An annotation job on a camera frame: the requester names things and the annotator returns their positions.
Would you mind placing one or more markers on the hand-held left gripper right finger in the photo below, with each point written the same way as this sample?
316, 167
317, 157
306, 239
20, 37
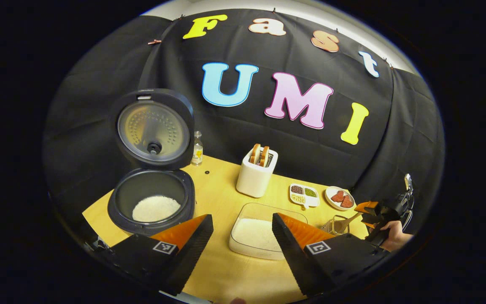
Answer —
293, 261

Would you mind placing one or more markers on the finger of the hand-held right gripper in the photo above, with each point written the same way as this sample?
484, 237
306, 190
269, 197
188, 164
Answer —
367, 207
369, 224

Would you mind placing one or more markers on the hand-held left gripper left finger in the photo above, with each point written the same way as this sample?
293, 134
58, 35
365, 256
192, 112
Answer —
192, 257

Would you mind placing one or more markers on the wooden spoon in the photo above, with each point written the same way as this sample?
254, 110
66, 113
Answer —
340, 225

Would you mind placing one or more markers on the white rice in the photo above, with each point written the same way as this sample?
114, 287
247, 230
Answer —
255, 236
156, 209

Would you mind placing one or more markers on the black rice cooker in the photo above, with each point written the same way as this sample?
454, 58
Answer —
154, 126

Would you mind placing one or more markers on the clear plastic rice tray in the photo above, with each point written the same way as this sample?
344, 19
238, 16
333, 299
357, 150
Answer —
243, 211

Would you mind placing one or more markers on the red meat piece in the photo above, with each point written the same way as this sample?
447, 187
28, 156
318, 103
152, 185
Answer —
346, 202
338, 196

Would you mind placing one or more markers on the white round plate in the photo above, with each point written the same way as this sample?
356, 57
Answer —
329, 202

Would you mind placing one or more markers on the white divided dish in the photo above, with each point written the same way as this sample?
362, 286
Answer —
312, 202

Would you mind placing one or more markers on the green beans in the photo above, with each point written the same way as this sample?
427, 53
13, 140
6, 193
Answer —
310, 192

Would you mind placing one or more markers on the yellow soybeans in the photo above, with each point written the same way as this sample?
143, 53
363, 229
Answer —
298, 198

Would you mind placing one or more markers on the dark beans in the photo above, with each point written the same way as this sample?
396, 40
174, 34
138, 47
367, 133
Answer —
297, 189

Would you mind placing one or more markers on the white toaster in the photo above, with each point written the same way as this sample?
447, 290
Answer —
253, 179

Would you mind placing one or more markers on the small glass bottle yellow label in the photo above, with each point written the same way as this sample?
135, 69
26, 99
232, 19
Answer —
197, 154

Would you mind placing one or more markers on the bread slice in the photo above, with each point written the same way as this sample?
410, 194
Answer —
264, 156
255, 154

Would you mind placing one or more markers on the pink cloth clip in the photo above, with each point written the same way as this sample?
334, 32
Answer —
155, 42

